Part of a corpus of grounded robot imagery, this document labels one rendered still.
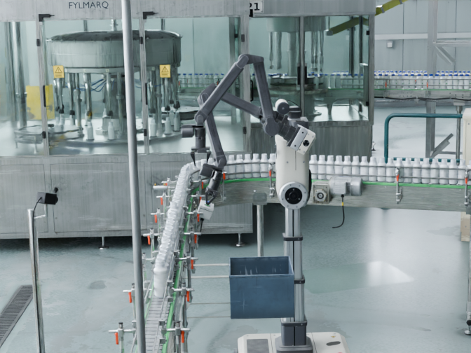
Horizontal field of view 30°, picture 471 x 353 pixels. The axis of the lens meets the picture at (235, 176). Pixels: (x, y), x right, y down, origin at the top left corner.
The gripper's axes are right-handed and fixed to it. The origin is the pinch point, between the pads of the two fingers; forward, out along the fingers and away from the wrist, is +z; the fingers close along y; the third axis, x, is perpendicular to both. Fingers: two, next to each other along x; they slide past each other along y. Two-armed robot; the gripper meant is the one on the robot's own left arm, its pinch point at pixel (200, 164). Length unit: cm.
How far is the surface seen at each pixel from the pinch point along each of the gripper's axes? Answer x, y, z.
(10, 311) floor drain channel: 171, -152, 141
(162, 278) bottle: -98, -13, 32
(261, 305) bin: -52, 30, 60
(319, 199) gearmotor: 135, 75, 50
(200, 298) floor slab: 192, -10, 140
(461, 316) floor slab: 139, 178, 138
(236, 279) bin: -52, 18, 47
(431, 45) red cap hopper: 618, 256, -31
